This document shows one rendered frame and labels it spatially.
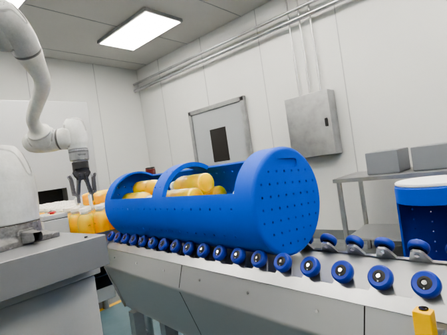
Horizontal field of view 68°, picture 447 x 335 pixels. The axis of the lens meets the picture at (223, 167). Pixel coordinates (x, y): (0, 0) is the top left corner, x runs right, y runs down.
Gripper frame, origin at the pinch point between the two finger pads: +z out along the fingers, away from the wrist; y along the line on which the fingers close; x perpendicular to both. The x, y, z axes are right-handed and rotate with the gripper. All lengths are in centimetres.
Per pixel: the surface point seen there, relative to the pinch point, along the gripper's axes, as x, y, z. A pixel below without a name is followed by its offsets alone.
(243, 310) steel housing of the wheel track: -104, -1, 29
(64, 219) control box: -7.8, -13.0, 5.0
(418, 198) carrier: -122, 74, 14
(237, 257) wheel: -101, 1, 16
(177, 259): -72, 1, 20
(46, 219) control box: -7.8, -19.8, 3.6
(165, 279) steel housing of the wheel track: -67, -1, 27
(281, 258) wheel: -116, 2, 15
